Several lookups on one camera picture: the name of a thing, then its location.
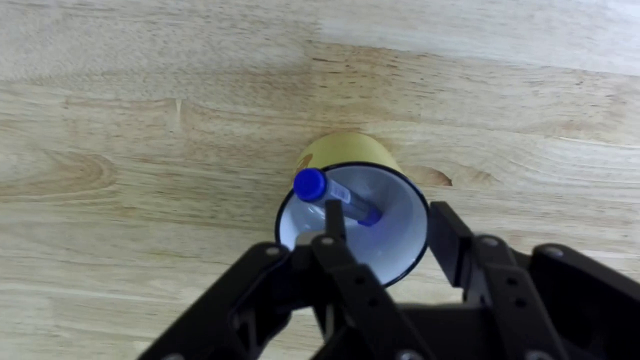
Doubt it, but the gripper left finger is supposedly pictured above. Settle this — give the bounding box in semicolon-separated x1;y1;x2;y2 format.
136;199;437;360

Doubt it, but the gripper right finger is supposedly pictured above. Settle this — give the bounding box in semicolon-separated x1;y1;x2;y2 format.
428;201;640;360

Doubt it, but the yellow mug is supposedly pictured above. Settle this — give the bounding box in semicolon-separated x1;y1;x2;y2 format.
274;131;431;289

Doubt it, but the blue marker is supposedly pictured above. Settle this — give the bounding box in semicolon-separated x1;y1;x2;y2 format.
292;168;383;228

